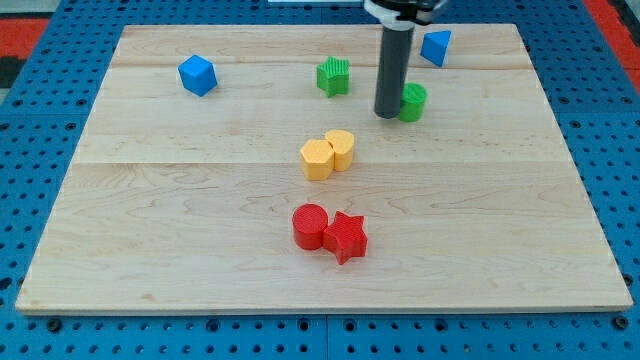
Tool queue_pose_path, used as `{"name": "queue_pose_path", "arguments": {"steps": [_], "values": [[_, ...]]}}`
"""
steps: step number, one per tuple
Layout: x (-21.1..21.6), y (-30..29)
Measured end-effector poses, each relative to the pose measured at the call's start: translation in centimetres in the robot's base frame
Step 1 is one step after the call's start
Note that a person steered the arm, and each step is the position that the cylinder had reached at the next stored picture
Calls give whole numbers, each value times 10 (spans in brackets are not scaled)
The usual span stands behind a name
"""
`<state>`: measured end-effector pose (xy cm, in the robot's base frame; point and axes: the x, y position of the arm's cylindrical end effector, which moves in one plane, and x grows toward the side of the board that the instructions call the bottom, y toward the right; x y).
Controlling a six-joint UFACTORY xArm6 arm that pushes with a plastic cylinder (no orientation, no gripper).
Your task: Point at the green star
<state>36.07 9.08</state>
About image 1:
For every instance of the blue triangular prism block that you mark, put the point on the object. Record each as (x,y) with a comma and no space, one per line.
(435,46)

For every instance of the yellow hexagon block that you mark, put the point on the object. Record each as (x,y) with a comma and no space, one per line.
(317,159)

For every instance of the green star block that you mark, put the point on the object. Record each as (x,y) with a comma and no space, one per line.
(333,76)

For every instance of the yellow heart block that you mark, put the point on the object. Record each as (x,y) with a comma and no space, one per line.
(343,143)

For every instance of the red cylinder block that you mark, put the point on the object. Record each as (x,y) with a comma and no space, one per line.
(309,222)

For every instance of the dark grey cylindrical pointer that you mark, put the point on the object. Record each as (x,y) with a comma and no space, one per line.
(392,69)

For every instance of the wooden board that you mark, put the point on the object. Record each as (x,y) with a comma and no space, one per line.
(176,204)

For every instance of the green cylinder block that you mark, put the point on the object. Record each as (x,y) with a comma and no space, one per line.
(413,100)

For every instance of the blue cube block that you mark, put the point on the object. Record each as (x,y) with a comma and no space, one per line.
(198,75)

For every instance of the red star block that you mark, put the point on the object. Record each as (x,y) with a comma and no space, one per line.
(345,237)

